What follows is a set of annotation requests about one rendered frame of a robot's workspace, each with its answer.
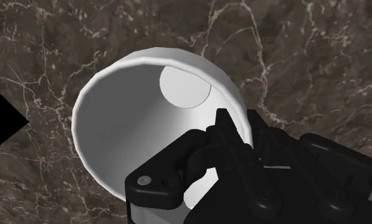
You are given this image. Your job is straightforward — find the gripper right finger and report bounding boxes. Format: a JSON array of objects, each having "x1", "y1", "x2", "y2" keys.
[{"x1": 247, "y1": 109, "x2": 372, "y2": 219}]

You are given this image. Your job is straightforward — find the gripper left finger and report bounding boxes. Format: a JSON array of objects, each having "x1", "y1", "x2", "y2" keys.
[{"x1": 125, "y1": 108, "x2": 283, "y2": 220}]

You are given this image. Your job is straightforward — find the white cup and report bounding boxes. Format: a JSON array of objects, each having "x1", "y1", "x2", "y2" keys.
[{"x1": 71, "y1": 46, "x2": 254, "y2": 224}]

